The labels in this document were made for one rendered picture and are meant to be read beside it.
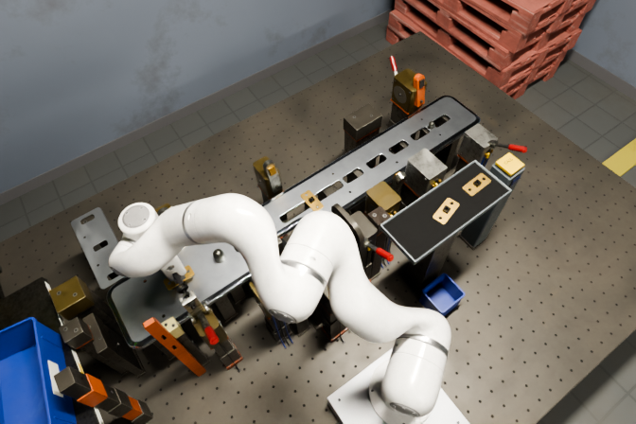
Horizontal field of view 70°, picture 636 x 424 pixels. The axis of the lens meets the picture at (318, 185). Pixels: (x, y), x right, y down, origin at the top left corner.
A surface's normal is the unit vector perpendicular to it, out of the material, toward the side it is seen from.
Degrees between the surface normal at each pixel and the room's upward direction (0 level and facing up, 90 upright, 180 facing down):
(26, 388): 0
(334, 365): 0
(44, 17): 90
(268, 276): 50
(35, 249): 0
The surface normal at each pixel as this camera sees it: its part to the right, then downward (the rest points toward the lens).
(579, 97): -0.04, -0.57
